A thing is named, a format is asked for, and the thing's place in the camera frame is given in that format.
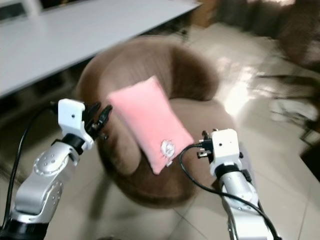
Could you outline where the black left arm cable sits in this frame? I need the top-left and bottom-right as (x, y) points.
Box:
(3, 102), (60, 229)

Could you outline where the white long table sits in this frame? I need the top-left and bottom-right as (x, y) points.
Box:
(0, 0), (202, 98)

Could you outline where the grey framed device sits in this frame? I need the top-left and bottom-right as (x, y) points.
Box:
(0, 2), (28, 23)

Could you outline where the white crumpled cloth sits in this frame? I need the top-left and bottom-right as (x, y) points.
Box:
(270, 98), (317, 125)

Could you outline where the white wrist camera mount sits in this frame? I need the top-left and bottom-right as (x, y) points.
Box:
(57, 98), (95, 151)
(210, 128), (244, 169)

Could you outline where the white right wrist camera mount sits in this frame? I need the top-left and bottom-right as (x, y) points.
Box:
(210, 128), (244, 169)

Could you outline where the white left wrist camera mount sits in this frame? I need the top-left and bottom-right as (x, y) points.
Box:
(57, 98), (95, 151)

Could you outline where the dark brown chair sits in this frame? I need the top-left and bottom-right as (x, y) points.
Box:
(277, 10), (320, 71)

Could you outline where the pink pillow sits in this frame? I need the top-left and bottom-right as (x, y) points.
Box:
(106, 75), (195, 175)

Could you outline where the brown wooden cabinet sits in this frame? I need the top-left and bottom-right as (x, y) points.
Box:
(191, 0), (219, 29)

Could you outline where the brown round sofa chair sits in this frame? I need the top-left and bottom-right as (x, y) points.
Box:
(76, 35), (237, 209)

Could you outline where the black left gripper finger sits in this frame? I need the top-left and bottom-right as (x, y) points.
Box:
(86, 102), (102, 124)
(98, 104), (114, 128)

